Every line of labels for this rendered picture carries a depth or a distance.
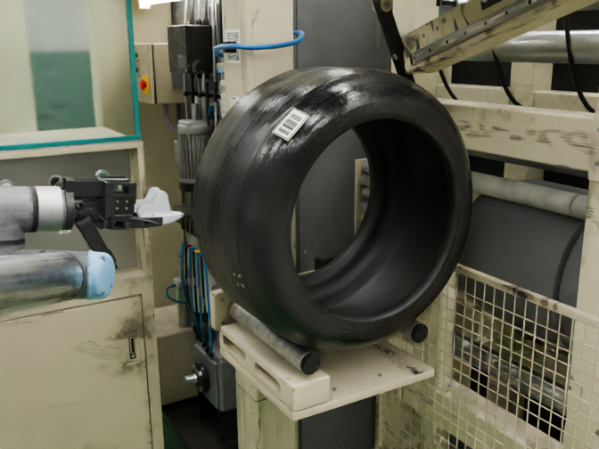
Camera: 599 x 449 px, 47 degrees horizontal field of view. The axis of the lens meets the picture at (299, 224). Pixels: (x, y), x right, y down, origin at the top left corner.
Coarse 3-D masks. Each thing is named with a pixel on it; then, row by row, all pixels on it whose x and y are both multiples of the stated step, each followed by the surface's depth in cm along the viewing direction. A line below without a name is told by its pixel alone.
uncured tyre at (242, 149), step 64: (256, 128) 124; (320, 128) 121; (384, 128) 161; (448, 128) 136; (256, 192) 120; (384, 192) 166; (448, 192) 154; (256, 256) 122; (384, 256) 167; (448, 256) 144; (320, 320) 130; (384, 320) 138
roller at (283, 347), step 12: (240, 312) 158; (252, 324) 152; (264, 324) 149; (264, 336) 147; (276, 336) 144; (276, 348) 143; (288, 348) 139; (300, 348) 137; (288, 360) 139; (300, 360) 135; (312, 360) 135; (312, 372) 136
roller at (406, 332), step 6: (408, 324) 150; (414, 324) 149; (420, 324) 148; (402, 330) 151; (408, 330) 149; (414, 330) 148; (420, 330) 148; (426, 330) 149; (408, 336) 149; (414, 336) 148; (420, 336) 149; (426, 336) 150; (420, 342) 149
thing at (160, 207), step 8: (160, 192) 119; (152, 200) 119; (160, 200) 119; (168, 200) 120; (136, 208) 118; (144, 208) 118; (152, 208) 119; (160, 208) 120; (168, 208) 121; (144, 216) 118; (152, 216) 119; (168, 216) 120; (176, 216) 122
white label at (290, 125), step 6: (294, 108) 121; (288, 114) 121; (294, 114) 120; (300, 114) 120; (306, 114) 119; (282, 120) 121; (288, 120) 120; (294, 120) 120; (300, 120) 119; (282, 126) 120; (288, 126) 120; (294, 126) 119; (300, 126) 119; (276, 132) 120; (282, 132) 119; (288, 132) 119; (294, 132) 118; (288, 138) 118
